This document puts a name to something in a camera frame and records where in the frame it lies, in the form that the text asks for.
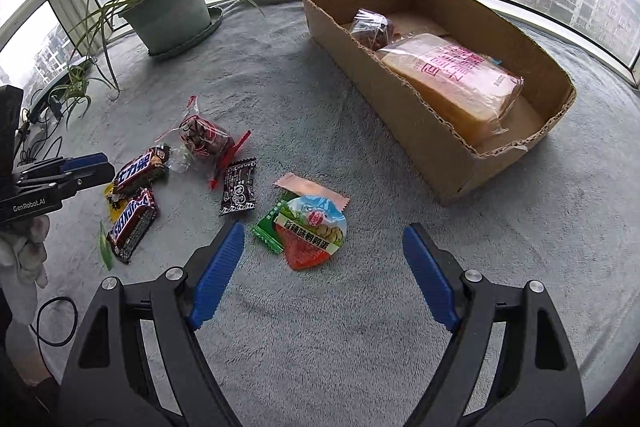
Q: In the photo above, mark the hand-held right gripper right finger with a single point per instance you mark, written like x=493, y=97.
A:
x=430, y=272

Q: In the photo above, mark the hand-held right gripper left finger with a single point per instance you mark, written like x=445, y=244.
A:
x=220, y=272

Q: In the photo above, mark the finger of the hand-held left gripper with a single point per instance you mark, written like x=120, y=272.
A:
x=85, y=182
x=85, y=163

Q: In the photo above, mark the small yellow packet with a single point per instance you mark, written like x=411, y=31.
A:
x=109, y=193

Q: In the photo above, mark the brown chocolate bar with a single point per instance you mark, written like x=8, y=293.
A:
x=140, y=169
x=131, y=227

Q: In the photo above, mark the green snack packet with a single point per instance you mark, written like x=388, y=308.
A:
x=265, y=229

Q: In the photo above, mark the black candy packet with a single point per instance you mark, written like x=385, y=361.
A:
x=239, y=189

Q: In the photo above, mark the round jelly cup snack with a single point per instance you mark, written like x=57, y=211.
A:
x=315, y=227

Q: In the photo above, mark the pink snack packet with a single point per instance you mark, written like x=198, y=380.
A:
x=300, y=184

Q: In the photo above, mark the red-tied clear bag of dates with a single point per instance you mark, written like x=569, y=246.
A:
x=202, y=139

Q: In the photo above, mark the brown cardboard box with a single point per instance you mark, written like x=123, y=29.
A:
x=400, y=107

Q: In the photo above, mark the person's left hand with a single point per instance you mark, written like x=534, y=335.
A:
x=22, y=252

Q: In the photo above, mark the small green candy packet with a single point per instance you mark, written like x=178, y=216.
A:
x=106, y=247

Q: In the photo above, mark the black power strip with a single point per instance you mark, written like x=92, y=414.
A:
x=50, y=99

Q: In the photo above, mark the green plant pot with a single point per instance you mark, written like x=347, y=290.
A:
x=170, y=17

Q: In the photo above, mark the green pot saucer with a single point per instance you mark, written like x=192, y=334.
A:
x=212, y=27

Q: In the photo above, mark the bagged bread loaf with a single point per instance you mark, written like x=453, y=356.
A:
x=450, y=77

